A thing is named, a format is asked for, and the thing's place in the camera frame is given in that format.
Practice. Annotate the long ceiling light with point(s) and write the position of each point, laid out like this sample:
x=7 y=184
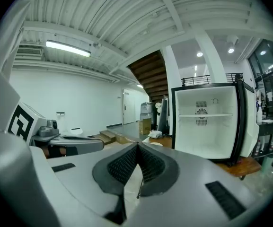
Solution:
x=67 y=47

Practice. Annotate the cardboard box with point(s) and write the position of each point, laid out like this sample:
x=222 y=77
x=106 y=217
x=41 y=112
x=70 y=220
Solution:
x=145 y=126

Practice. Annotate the black metal railing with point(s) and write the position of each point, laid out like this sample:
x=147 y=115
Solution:
x=197 y=79

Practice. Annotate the black-framed window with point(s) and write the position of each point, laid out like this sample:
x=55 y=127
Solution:
x=266 y=63

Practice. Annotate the black mini fridge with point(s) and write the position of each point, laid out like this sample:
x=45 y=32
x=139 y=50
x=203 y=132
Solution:
x=205 y=138

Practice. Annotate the white spray bottle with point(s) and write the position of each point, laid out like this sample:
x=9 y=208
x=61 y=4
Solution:
x=259 y=116

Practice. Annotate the ceiling air vent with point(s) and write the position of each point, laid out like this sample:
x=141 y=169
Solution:
x=29 y=52

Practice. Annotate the white door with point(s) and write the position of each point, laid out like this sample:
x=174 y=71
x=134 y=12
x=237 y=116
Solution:
x=128 y=107

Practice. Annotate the white crumpled cloth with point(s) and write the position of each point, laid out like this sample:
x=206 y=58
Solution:
x=155 y=134

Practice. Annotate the round ceiling light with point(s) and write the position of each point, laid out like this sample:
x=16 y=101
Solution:
x=199 y=54
x=231 y=50

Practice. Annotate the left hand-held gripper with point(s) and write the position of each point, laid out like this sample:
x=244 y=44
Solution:
x=38 y=124

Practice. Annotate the wooden staircase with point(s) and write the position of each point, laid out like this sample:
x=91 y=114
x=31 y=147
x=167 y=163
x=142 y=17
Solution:
x=150 y=74

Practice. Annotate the computer monitor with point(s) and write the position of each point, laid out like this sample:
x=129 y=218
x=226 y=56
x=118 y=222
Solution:
x=162 y=117

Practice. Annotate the water dispenser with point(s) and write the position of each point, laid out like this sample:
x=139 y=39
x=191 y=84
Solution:
x=145 y=110

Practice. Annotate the wooden steps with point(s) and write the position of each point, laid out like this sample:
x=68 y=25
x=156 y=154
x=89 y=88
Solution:
x=108 y=137

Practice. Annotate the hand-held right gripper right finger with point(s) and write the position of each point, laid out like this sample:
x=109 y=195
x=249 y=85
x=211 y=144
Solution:
x=186 y=197

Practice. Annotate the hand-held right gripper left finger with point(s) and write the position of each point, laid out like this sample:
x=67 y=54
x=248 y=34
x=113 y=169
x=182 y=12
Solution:
x=84 y=181

